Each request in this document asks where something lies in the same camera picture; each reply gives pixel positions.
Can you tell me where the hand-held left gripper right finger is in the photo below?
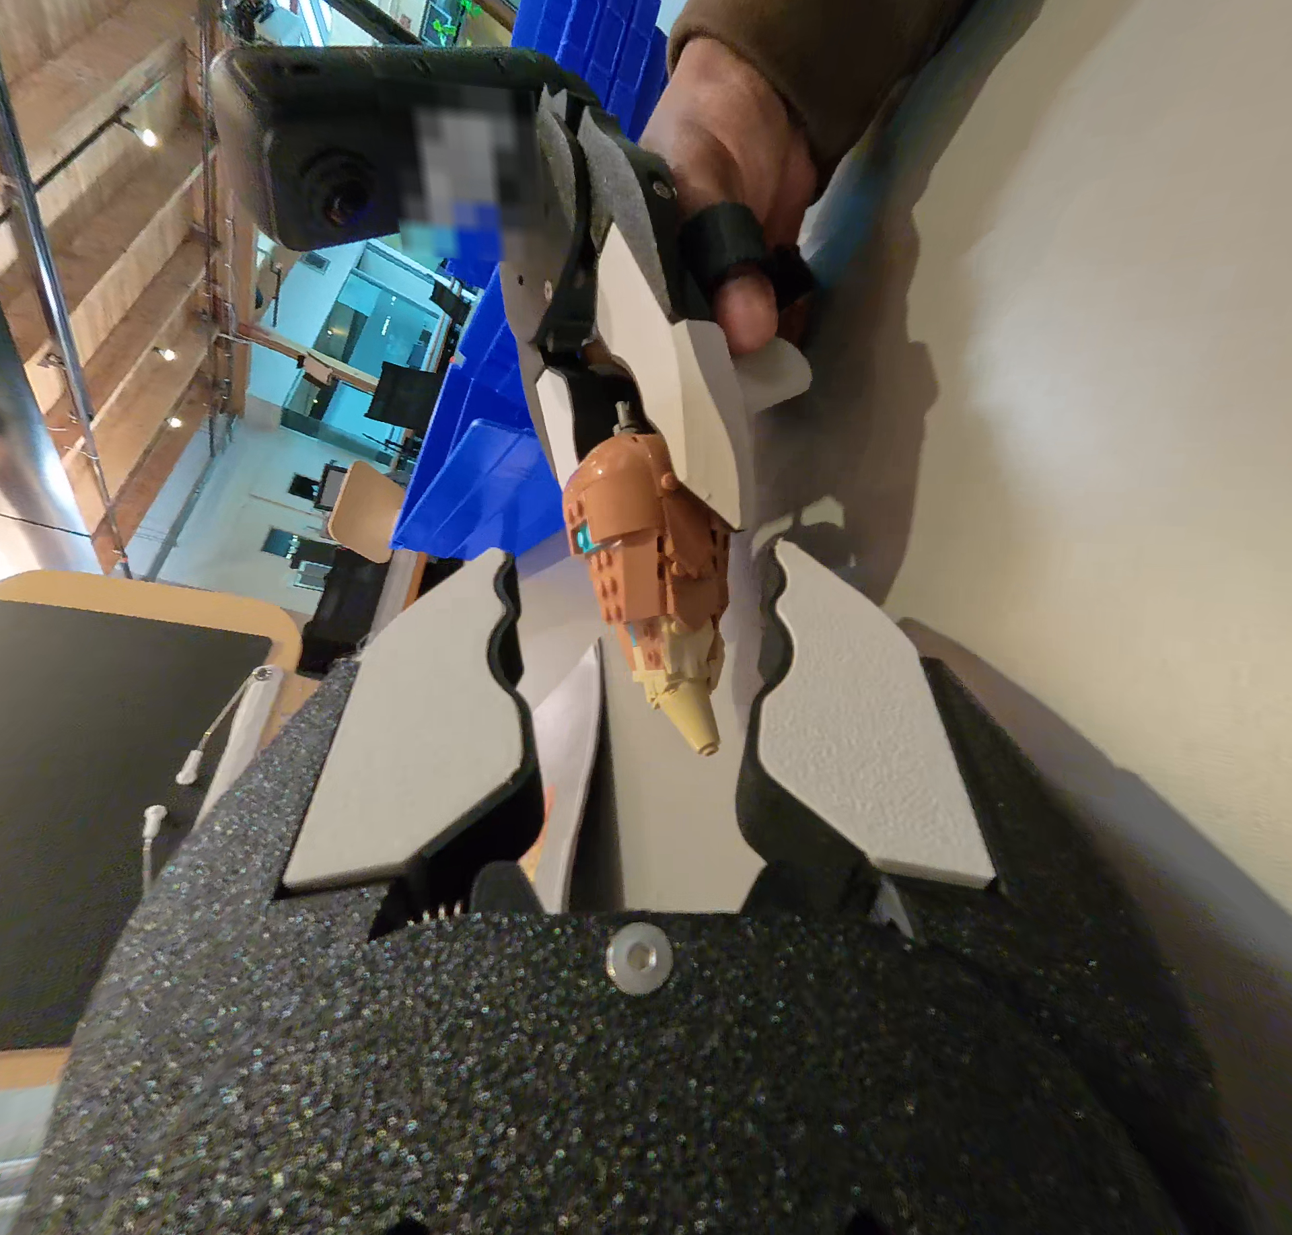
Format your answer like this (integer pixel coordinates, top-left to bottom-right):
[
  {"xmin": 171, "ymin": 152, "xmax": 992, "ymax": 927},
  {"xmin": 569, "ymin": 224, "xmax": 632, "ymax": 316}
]
[{"xmin": 735, "ymin": 538, "xmax": 1001, "ymax": 940}]

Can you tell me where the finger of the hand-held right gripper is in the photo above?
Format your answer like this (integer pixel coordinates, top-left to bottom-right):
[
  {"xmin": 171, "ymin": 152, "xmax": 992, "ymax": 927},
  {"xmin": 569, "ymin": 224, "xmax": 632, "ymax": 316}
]
[
  {"xmin": 593, "ymin": 226, "xmax": 756, "ymax": 534},
  {"xmin": 517, "ymin": 341, "xmax": 597, "ymax": 497}
]

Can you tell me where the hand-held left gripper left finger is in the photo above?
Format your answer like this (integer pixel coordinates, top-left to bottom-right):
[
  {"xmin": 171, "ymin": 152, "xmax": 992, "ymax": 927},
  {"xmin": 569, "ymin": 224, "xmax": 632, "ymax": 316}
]
[{"xmin": 282, "ymin": 548, "xmax": 541, "ymax": 893}]

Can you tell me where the brown toy brick model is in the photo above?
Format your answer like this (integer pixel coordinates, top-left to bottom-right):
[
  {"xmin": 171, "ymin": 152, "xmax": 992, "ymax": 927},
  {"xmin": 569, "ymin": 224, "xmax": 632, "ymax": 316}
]
[{"xmin": 561, "ymin": 402, "xmax": 733, "ymax": 760}]

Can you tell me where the grey desk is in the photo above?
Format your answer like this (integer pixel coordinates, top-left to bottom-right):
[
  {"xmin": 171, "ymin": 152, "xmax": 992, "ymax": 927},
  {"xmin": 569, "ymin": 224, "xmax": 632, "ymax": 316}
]
[{"xmin": 747, "ymin": 0, "xmax": 1292, "ymax": 1235}]

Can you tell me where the person's right hand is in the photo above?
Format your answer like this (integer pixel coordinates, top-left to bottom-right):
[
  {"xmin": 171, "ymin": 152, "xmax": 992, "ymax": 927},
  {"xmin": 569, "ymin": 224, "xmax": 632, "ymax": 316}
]
[{"xmin": 640, "ymin": 36, "xmax": 821, "ymax": 360}]

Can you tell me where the grey instruction booklet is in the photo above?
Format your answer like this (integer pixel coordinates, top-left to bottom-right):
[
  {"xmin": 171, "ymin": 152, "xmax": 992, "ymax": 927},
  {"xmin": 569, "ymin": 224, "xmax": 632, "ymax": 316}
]
[{"xmin": 517, "ymin": 553, "xmax": 627, "ymax": 914}]

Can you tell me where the tan wooden chair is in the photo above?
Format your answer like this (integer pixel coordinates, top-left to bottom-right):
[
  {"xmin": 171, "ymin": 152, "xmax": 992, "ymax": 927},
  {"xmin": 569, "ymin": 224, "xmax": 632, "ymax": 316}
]
[{"xmin": 327, "ymin": 460, "xmax": 410, "ymax": 562}]

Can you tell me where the black-topped tan table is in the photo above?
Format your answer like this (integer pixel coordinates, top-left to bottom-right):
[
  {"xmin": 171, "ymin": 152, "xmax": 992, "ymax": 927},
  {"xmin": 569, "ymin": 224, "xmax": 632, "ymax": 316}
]
[{"xmin": 0, "ymin": 569, "xmax": 304, "ymax": 1084}]

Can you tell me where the white cable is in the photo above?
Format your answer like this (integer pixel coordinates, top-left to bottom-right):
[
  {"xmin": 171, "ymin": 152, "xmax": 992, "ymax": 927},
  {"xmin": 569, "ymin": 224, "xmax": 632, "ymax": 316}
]
[{"xmin": 141, "ymin": 664, "xmax": 276, "ymax": 888}]

